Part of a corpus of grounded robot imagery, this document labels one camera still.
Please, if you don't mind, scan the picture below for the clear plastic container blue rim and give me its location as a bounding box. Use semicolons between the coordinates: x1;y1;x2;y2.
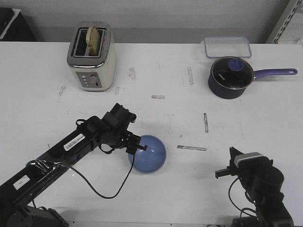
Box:
201;36;252;59

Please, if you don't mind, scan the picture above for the white slotted shelf upright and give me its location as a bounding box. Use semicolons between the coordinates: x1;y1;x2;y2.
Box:
266;0;303;44

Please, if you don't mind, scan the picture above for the dark blue saucepan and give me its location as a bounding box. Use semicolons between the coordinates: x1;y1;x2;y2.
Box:
208;68;298;99

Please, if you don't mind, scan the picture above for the blue bowl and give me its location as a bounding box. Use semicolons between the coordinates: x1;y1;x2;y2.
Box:
133;135;167;174

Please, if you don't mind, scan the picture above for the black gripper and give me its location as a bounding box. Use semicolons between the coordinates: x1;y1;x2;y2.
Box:
99;103;148;155
215;147;275;187

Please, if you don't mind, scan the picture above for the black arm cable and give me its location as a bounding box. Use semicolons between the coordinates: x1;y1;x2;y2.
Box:
28;151;135;199
228;177;258;218

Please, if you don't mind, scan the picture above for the cream silver toaster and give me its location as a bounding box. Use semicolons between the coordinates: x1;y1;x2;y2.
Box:
67;21;116;92

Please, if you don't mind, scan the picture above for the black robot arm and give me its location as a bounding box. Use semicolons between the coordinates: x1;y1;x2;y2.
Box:
215;147;294;227
0;103;147;227

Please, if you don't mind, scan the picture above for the glass pot lid blue knob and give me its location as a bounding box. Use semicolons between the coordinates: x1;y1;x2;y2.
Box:
210;56;254;90

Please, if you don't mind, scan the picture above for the bread slice in toaster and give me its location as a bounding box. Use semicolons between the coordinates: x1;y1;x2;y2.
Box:
86;26;101;56

